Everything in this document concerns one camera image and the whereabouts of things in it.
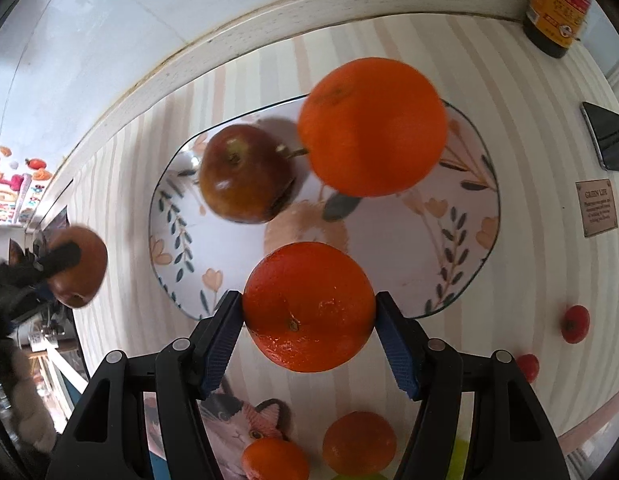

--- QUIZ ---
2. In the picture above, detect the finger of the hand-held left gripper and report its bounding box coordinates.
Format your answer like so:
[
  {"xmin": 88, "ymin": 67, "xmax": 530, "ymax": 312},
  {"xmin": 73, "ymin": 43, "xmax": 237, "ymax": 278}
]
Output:
[{"xmin": 34, "ymin": 243, "xmax": 82, "ymax": 279}]

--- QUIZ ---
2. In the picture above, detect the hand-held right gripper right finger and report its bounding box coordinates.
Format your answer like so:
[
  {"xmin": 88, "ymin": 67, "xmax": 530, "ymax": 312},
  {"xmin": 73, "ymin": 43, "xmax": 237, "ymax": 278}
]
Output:
[{"xmin": 374, "ymin": 291, "xmax": 573, "ymax": 480}]

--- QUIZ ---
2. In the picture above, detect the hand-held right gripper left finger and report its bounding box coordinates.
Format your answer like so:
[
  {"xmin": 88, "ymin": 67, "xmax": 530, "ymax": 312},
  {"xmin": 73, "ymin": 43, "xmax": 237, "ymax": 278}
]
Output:
[{"xmin": 46, "ymin": 290, "xmax": 244, "ymax": 480}]

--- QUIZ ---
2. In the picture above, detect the floral ceramic plate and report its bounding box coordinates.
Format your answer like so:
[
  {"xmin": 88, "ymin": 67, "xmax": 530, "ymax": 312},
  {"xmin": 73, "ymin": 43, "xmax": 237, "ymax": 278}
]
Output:
[{"xmin": 148, "ymin": 94, "xmax": 501, "ymax": 322}]

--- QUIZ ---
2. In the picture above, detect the dark red apple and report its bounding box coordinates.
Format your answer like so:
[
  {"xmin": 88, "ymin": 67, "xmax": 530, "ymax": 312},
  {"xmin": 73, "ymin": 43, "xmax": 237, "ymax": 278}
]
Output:
[{"xmin": 198, "ymin": 123, "xmax": 309, "ymax": 224}]

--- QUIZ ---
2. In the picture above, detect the large orange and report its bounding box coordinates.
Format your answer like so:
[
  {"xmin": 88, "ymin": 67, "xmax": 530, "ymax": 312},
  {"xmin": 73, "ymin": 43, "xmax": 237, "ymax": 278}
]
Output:
[{"xmin": 297, "ymin": 57, "xmax": 449, "ymax": 198}]

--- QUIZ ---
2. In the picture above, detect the small orange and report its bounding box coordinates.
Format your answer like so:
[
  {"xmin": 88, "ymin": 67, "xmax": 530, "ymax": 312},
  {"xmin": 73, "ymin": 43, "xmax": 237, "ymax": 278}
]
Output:
[
  {"xmin": 242, "ymin": 438, "xmax": 311, "ymax": 480},
  {"xmin": 322, "ymin": 411, "xmax": 397, "ymax": 477}
]

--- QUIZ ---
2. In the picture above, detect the fluffy beige cloth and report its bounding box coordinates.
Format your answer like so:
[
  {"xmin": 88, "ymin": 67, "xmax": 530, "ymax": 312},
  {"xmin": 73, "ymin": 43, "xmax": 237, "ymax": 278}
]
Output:
[{"xmin": 7, "ymin": 345, "xmax": 58, "ymax": 453}]

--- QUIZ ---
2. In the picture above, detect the cherry tomato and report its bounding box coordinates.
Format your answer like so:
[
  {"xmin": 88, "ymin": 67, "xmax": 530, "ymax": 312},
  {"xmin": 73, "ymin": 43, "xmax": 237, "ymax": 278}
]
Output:
[
  {"xmin": 516, "ymin": 354, "xmax": 540, "ymax": 384},
  {"xmin": 561, "ymin": 305, "xmax": 590, "ymax": 345}
]

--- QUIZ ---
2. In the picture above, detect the small brown printed label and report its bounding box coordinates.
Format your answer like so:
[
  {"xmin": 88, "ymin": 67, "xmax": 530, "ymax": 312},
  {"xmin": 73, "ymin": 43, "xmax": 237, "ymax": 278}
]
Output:
[{"xmin": 575, "ymin": 179, "xmax": 619, "ymax": 238}]

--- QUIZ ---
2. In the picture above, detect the black phone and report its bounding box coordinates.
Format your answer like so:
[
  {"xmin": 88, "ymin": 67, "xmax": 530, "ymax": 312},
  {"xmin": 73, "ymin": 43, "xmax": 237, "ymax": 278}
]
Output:
[{"xmin": 580, "ymin": 101, "xmax": 619, "ymax": 172}]

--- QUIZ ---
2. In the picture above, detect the dark sauce bottle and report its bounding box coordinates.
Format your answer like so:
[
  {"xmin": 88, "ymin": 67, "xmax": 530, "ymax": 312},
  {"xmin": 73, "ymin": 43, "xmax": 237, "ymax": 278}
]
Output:
[{"xmin": 521, "ymin": 0, "xmax": 593, "ymax": 59}]

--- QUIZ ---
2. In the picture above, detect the colourful wall sticker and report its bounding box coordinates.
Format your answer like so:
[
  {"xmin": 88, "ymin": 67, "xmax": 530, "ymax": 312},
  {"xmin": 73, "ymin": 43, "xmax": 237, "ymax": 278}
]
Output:
[{"xmin": 0, "ymin": 146, "xmax": 53, "ymax": 226}]

